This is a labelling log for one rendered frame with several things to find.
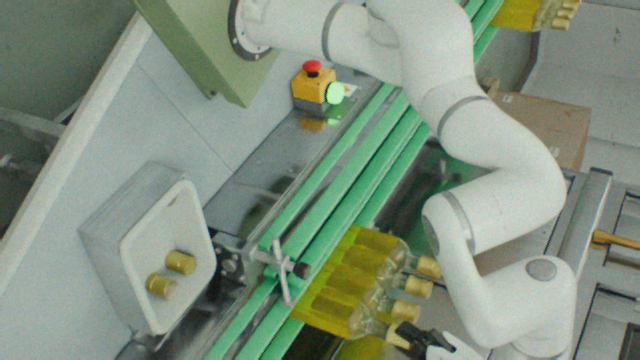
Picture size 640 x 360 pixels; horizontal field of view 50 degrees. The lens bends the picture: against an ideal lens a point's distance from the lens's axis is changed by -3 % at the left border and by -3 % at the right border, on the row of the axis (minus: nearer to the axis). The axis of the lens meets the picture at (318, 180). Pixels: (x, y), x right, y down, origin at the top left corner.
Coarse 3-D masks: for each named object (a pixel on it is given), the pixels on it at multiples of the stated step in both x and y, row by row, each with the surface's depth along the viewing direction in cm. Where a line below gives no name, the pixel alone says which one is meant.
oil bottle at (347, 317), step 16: (320, 288) 128; (304, 304) 126; (320, 304) 126; (336, 304) 125; (352, 304) 125; (304, 320) 129; (320, 320) 126; (336, 320) 123; (352, 320) 122; (368, 320) 123; (352, 336) 124
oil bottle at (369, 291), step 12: (324, 264) 133; (324, 276) 131; (336, 276) 131; (348, 276) 130; (360, 276) 130; (324, 288) 129; (336, 288) 128; (348, 288) 128; (360, 288) 128; (372, 288) 127; (360, 300) 126; (372, 300) 126; (372, 312) 127
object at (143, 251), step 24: (168, 192) 106; (192, 192) 110; (144, 216) 102; (168, 216) 117; (192, 216) 114; (144, 240) 114; (168, 240) 120; (192, 240) 119; (144, 264) 115; (216, 264) 122; (144, 288) 117; (192, 288) 119; (144, 312) 108; (168, 312) 115
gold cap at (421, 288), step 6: (408, 282) 129; (414, 282) 129; (420, 282) 128; (426, 282) 128; (408, 288) 129; (414, 288) 128; (420, 288) 128; (426, 288) 127; (432, 288) 130; (414, 294) 129; (420, 294) 128; (426, 294) 127
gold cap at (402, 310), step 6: (396, 300) 126; (396, 306) 125; (402, 306) 125; (408, 306) 125; (414, 306) 125; (396, 312) 125; (402, 312) 125; (408, 312) 124; (414, 312) 124; (396, 318) 126; (402, 318) 125; (408, 318) 124; (414, 318) 124
